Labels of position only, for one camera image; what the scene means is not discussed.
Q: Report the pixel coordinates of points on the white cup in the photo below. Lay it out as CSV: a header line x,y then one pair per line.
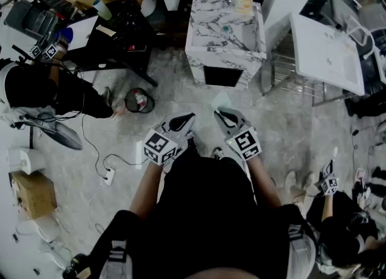
x,y
97,3

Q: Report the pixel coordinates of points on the person's left shoe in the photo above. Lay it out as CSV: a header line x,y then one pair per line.
x,y
191,145

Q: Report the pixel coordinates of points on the small closed cardboard box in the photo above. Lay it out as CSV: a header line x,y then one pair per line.
x,y
34,195

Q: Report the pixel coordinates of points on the green sink drain plug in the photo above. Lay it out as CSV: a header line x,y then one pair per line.
x,y
225,28

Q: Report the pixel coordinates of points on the person's right shoe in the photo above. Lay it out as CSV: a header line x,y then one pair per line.
x,y
217,152

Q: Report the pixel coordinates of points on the white bottle with red cap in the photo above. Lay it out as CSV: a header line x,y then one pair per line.
x,y
139,98

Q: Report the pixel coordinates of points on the white ceramic fixture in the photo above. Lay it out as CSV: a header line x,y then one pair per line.
x,y
42,229

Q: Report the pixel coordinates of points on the marble sink vanity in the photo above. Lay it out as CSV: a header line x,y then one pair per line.
x,y
211,24

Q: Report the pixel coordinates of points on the green cup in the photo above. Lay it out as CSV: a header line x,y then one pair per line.
x,y
106,13

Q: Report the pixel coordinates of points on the chrome rack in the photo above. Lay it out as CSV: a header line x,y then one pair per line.
x,y
283,70

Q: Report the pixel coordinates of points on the person's left forearm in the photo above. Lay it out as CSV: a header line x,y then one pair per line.
x,y
144,190

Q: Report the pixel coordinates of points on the grey metal sink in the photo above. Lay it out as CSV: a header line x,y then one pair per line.
x,y
33,21

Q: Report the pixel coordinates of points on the person's right forearm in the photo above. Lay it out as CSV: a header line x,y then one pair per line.
x,y
262,181

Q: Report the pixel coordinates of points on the white power strip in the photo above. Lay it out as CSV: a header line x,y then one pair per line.
x,y
109,176

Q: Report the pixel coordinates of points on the white ceramic sink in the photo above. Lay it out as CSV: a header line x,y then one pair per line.
x,y
316,52

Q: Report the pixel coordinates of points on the white metal chair frame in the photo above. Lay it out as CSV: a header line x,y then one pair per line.
x,y
359,30

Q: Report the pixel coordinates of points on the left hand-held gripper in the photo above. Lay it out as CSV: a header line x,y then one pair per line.
x,y
160,146

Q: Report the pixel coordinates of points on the person's shoe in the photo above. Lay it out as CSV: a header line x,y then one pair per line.
x,y
191,145
217,152

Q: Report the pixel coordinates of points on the person's black clothing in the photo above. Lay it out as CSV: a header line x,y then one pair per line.
x,y
205,211

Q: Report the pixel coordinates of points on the small white inset sink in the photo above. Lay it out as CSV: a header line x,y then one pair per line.
x,y
80,35

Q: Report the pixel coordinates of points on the beige wooden board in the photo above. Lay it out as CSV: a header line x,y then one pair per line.
x,y
105,30

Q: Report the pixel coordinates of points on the black table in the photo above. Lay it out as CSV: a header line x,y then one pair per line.
x,y
126,27

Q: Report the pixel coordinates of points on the white paper roll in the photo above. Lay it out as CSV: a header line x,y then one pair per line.
x,y
24,161

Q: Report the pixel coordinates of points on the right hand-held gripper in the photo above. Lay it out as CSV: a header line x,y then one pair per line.
x,y
244,143

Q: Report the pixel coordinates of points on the grey plastic seat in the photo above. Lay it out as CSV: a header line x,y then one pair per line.
x,y
63,136

